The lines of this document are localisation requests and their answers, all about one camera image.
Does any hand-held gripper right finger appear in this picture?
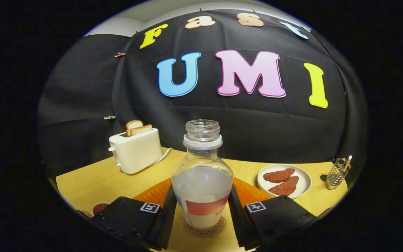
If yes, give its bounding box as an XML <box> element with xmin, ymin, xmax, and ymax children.
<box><xmin>228</xmin><ymin>177</ymin><xmax>319</xmax><ymax>251</ymax></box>

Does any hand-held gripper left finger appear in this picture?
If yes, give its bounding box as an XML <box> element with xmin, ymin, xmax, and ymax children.
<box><xmin>91</xmin><ymin>178</ymin><xmax>177</xmax><ymax>251</ymax></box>

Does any round cork coaster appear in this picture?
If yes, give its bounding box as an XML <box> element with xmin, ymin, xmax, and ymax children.
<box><xmin>184</xmin><ymin>216</ymin><xmax>227</xmax><ymax>238</ymax></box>

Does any clear plastic juice bottle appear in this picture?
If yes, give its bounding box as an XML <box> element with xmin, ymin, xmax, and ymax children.
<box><xmin>171</xmin><ymin>120</ymin><xmax>234</xmax><ymax>230</ymax></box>

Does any beige cup with wooden handle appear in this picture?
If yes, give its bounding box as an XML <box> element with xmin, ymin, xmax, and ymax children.
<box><xmin>77</xmin><ymin>202</ymin><xmax>111</xmax><ymax>218</ymax></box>

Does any red meat slice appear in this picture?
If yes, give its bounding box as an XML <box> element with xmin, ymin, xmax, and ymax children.
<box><xmin>263</xmin><ymin>168</ymin><xmax>295</xmax><ymax>183</ymax></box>
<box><xmin>268</xmin><ymin>176</ymin><xmax>299</xmax><ymax>196</ymax></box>

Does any white round plate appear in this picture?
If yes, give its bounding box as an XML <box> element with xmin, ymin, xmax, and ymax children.
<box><xmin>257</xmin><ymin>164</ymin><xmax>312</xmax><ymax>199</ymax></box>

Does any white toaster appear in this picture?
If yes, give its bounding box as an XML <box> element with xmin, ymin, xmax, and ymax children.
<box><xmin>108</xmin><ymin>128</ymin><xmax>163</xmax><ymax>175</ymax></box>

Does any wooden table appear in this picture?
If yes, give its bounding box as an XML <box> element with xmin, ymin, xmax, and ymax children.
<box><xmin>56</xmin><ymin>147</ymin><xmax>348</xmax><ymax>252</ymax></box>

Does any toast slice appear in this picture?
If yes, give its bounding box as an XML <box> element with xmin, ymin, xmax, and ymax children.
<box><xmin>129</xmin><ymin>125</ymin><xmax>153</xmax><ymax>137</ymax></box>
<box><xmin>125</xmin><ymin>120</ymin><xmax>144</xmax><ymax>136</ymax></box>

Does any black backdrop cloth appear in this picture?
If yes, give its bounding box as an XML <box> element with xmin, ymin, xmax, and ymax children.
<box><xmin>37</xmin><ymin>9</ymin><xmax>368</xmax><ymax>182</ymax></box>

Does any white toaster cable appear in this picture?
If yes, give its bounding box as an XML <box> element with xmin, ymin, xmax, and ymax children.
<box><xmin>153</xmin><ymin>147</ymin><xmax>173</xmax><ymax>166</ymax></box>

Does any metal wire utensil holder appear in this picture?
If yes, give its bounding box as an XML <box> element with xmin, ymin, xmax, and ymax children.
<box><xmin>326</xmin><ymin>158</ymin><xmax>352</xmax><ymax>190</ymax></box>

